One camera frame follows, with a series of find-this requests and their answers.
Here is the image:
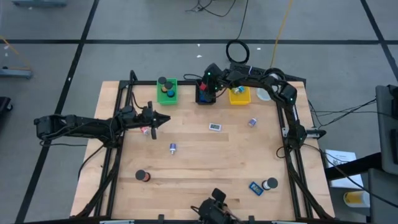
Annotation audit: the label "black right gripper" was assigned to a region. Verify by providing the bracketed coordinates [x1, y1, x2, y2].
[198, 63, 223, 101]

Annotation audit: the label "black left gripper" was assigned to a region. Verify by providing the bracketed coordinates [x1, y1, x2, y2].
[136, 101, 171, 140]

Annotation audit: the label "orange sand hourglass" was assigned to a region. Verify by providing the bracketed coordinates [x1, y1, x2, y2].
[157, 76, 169, 93]

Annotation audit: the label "red sand hourglass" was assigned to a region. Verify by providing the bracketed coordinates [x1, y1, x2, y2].
[134, 169, 152, 183]

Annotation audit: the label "white sand hourglass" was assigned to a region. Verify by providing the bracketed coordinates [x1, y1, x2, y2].
[261, 177, 279, 191]

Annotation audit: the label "black plastic basket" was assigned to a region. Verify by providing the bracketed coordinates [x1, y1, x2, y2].
[195, 78, 216, 106]

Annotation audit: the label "green plastic basket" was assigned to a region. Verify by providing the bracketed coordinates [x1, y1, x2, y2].
[156, 77, 178, 106]

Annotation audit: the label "yellow plastic basket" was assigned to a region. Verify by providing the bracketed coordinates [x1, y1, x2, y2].
[228, 83, 251, 106]

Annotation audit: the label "white paper sheet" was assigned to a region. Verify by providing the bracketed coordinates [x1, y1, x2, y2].
[325, 149, 364, 189]

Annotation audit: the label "grey equipment base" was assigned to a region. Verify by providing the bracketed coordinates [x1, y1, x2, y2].
[0, 65, 33, 79]

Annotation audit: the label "black caster object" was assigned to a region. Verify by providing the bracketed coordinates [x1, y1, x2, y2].
[0, 96, 14, 113]

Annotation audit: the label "black desk bar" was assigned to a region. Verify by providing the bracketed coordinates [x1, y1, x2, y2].
[325, 151, 382, 181]

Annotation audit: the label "grey flat equipment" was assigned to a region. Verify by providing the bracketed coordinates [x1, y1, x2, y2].
[11, 0, 68, 8]

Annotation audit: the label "grey cabinet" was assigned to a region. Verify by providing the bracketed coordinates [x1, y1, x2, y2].
[374, 83, 398, 175]

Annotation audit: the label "yellow bottle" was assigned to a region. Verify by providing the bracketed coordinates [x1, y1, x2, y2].
[343, 190, 371, 208]

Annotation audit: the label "grey box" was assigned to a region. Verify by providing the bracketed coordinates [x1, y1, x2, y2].
[368, 167, 398, 224]

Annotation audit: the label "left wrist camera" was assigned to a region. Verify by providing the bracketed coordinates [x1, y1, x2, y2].
[123, 105, 137, 118]

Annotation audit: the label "black aluminium table frame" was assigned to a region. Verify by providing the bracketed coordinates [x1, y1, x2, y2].
[74, 70, 335, 224]

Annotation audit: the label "coiled black cable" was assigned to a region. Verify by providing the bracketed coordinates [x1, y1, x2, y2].
[225, 39, 251, 65]

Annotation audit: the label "black floor cable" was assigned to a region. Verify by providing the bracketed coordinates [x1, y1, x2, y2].
[185, 0, 249, 41]

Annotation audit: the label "black left base cable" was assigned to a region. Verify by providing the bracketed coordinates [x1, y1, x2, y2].
[77, 144, 106, 180]

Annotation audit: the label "yellow cable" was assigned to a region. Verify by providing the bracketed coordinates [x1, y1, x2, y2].
[269, 0, 294, 68]

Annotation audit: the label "silver black base bracket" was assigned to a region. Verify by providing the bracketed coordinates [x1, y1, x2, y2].
[305, 128, 327, 139]

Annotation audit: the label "black power cables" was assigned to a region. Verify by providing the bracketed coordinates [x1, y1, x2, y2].
[307, 98, 377, 127]

